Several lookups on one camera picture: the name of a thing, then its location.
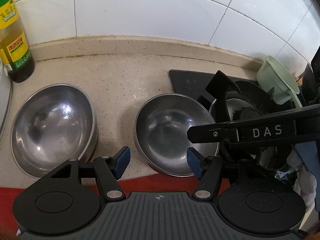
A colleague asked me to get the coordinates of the yellow label oil bottle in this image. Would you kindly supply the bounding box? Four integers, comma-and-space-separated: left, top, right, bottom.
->
1, 0, 35, 83

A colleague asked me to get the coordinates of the black wok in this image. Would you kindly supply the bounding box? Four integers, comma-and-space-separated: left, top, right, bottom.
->
302, 63, 319, 106

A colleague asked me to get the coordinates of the steel bowl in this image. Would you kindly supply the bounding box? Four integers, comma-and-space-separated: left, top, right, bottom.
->
134, 93, 219, 177
10, 83, 99, 179

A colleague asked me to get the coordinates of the red table mat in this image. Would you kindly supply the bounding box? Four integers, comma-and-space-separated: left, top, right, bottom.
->
0, 173, 231, 235

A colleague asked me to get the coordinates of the black gas stove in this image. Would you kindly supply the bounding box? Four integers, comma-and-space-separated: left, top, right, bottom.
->
169, 69, 293, 176

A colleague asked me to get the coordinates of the white rotating condiment rack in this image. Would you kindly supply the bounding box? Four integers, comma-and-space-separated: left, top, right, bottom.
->
0, 60, 12, 137

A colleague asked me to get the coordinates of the green plastic funnel cup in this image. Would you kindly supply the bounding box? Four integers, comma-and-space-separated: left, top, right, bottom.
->
257, 56, 303, 108

